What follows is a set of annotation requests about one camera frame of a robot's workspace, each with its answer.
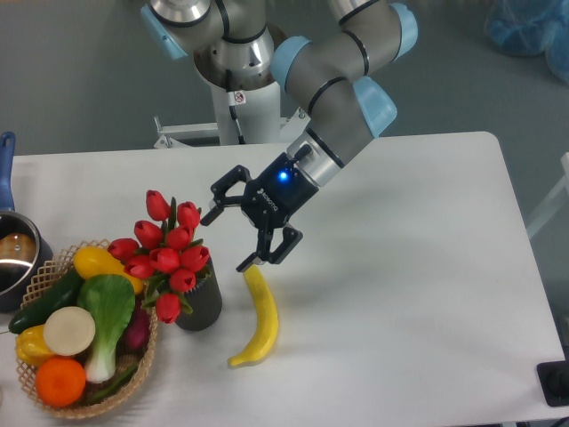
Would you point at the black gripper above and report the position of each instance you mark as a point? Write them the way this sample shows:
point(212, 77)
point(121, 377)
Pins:
point(278, 195)

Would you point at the red tulip bouquet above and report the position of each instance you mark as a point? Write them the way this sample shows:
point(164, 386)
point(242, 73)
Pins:
point(165, 254)

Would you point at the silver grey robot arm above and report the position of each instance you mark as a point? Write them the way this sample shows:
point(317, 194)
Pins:
point(332, 81)

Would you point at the dark grey ribbed vase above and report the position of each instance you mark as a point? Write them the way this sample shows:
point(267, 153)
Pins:
point(206, 303)

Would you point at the yellow banana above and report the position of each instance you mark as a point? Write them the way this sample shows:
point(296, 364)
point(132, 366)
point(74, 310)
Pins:
point(267, 327)

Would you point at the green bok choy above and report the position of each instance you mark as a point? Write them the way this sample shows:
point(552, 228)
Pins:
point(110, 299)

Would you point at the yellow squash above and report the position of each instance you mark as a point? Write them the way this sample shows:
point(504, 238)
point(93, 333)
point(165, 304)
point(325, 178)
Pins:
point(91, 261)

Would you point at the purple eggplant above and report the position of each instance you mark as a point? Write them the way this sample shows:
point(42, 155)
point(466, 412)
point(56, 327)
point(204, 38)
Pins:
point(136, 335)

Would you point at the woven wicker basket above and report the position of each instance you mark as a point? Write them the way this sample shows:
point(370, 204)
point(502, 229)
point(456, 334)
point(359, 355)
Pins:
point(46, 277)

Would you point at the green cucumber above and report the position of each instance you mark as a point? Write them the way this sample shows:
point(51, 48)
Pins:
point(62, 294)

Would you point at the white round radish slice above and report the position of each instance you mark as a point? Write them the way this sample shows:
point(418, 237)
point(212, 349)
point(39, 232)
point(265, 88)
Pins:
point(69, 331)

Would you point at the green chili pepper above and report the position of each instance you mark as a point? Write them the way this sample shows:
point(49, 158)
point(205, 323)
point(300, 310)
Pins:
point(113, 387)

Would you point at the blue saucepan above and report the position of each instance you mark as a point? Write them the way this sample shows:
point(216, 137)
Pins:
point(23, 249)

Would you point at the orange fruit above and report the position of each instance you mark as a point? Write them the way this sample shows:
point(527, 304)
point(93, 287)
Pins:
point(60, 381)

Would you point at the yellow bell pepper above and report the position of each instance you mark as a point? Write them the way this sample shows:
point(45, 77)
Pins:
point(31, 347)

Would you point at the blue plastic bag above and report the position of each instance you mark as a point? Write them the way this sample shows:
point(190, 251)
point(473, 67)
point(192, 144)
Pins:
point(531, 28)

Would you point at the black device at table edge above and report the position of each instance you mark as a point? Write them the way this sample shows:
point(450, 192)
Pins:
point(553, 377)

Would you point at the white frame at right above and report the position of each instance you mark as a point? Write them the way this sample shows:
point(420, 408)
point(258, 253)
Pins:
point(551, 204)

